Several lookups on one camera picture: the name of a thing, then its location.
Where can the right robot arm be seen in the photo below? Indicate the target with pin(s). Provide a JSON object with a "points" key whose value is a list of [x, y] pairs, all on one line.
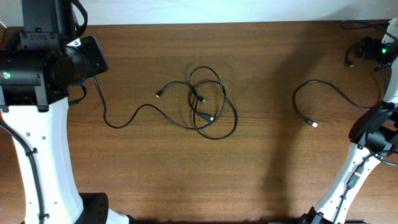
{"points": [[371, 143]]}

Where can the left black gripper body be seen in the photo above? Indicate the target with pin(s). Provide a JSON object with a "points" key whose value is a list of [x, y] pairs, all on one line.
{"points": [[94, 61]]}

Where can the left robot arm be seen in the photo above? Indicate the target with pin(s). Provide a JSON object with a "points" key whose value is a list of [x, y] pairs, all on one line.
{"points": [[50, 55]]}

